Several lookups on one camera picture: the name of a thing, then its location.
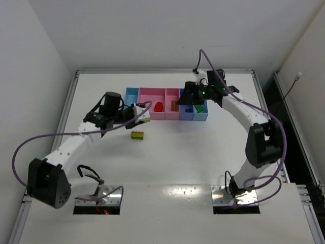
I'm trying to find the green lego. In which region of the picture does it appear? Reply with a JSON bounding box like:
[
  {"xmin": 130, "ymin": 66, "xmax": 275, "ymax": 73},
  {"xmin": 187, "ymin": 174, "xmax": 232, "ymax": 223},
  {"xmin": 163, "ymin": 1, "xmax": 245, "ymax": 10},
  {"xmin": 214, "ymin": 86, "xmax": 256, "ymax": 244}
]
[{"xmin": 194, "ymin": 105, "xmax": 204, "ymax": 113}]

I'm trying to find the tan lego brick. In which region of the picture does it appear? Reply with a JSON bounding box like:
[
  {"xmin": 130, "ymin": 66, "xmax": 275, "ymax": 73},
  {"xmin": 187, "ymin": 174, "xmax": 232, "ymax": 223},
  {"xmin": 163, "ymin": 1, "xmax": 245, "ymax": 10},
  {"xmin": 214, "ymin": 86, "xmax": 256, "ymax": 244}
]
[{"xmin": 171, "ymin": 100, "xmax": 178, "ymax": 111}]

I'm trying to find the lime and orange lego stack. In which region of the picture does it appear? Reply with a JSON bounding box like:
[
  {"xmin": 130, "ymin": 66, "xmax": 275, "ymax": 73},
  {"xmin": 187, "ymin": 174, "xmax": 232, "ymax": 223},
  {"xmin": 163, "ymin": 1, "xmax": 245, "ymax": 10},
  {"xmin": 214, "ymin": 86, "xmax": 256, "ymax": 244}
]
[{"xmin": 131, "ymin": 131, "xmax": 144, "ymax": 140}]

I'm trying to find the red apple lego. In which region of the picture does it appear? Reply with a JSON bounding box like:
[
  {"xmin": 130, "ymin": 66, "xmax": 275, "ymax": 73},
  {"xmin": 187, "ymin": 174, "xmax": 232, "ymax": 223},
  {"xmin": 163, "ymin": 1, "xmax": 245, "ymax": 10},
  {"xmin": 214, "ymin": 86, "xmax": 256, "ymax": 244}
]
[{"xmin": 154, "ymin": 102, "xmax": 164, "ymax": 112}]

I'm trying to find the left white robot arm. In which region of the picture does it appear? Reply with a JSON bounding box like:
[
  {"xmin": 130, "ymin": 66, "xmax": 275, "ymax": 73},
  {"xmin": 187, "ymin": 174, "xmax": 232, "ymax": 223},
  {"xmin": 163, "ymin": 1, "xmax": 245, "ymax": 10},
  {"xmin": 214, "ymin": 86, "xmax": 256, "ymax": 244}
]
[{"xmin": 27, "ymin": 91, "xmax": 145, "ymax": 209}]

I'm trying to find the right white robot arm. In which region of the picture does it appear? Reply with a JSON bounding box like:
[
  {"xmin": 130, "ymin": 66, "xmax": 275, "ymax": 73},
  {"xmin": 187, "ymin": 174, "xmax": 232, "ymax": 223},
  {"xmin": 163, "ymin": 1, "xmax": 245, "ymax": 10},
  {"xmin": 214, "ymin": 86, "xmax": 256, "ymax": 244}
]
[{"xmin": 177, "ymin": 68, "xmax": 283, "ymax": 197}]

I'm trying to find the small pink bin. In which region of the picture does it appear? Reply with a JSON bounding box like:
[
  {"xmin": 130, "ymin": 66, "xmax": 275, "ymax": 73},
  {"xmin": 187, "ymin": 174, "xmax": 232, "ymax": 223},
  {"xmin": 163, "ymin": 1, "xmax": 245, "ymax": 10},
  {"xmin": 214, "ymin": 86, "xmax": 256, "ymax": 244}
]
[{"xmin": 165, "ymin": 88, "xmax": 179, "ymax": 120}]

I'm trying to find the dark blue bin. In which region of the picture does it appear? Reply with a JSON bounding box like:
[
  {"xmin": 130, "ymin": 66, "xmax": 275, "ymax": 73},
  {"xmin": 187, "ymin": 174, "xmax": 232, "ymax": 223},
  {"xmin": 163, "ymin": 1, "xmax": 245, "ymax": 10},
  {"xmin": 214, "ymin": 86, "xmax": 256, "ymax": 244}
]
[{"xmin": 178, "ymin": 88, "xmax": 196, "ymax": 121}]

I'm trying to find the large pink bin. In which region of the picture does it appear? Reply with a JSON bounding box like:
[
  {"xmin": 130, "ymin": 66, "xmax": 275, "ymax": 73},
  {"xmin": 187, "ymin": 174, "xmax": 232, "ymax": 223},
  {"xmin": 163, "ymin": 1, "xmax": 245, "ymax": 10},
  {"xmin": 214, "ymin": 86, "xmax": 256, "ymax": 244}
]
[{"xmin": 138, "ymin": 87, "xmax": 166, "ymax": 120}]

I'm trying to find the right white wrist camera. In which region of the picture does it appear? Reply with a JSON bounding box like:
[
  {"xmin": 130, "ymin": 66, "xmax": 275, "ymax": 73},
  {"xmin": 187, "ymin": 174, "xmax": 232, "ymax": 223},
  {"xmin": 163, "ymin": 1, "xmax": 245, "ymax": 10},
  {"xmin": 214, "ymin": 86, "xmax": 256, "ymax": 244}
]
[{"xmin": 192, "ymin": 68, "xmax": 207, "ymax": 84}]

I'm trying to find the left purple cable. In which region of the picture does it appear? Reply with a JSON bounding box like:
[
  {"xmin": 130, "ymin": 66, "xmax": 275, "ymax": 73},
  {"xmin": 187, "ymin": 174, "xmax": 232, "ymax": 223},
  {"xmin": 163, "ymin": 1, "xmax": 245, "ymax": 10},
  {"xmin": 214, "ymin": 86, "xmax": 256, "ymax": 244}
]
[{"xmin": 11, "ymin": 101, "xmax": 153, "ymax": 204}]

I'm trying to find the purple cable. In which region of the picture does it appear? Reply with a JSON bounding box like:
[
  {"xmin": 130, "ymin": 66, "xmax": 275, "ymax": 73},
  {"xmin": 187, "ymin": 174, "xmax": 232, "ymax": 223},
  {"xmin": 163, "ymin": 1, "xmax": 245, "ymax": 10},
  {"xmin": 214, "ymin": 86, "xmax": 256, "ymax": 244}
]
[
  {"xmin": 11, "ymin": 101, "xmax": 153, "ymax": 204},
  {"xmin": 195, "ymin": 49, "xmax": 287, "ymax": 208}
]

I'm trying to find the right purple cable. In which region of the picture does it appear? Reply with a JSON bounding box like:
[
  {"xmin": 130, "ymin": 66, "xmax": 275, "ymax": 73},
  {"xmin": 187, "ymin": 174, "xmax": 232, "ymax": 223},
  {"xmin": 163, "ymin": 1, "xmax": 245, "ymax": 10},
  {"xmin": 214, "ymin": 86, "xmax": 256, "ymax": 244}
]
[{"xmin": 195, "ymin": 49, "xmax": 287, "ymax": 208}]

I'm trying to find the black wall cable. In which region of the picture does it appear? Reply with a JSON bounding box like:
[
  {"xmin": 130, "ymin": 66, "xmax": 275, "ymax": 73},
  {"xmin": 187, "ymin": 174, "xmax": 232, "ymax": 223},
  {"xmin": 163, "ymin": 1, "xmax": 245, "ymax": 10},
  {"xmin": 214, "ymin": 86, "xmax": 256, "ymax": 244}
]
[{"xmin": 275, "ymin": 72, "xmax": 303, "ymax": 112}]

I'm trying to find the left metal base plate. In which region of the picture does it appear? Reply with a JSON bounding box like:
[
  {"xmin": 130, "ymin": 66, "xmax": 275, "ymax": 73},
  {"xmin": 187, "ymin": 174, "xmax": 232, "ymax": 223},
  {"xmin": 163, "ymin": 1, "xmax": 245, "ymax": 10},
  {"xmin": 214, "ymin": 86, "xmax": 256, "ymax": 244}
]
[{"xmin": 75, "ymin": 186, "xmax": 124, "ymax": 207}]

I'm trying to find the metal base plate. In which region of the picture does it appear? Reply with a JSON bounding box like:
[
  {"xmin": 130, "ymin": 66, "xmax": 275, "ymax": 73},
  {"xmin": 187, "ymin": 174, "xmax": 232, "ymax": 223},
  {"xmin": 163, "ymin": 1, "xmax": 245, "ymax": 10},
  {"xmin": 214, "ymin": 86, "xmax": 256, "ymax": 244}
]
[
  {"xmin": 210, "ymin": 185, "xmax": 258, "ymax": 207},
  {"xmin": 75, "ymin": 186, "xmax": 124, "ymax": 207}
]

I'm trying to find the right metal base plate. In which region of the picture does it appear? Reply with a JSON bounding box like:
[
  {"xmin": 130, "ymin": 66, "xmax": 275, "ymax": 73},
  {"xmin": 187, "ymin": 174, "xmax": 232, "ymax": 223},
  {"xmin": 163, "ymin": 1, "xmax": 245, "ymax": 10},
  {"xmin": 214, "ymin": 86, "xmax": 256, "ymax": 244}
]
[{"xmin": 210, "ymin": 185, "xmax": 258, "ymax": 207}]

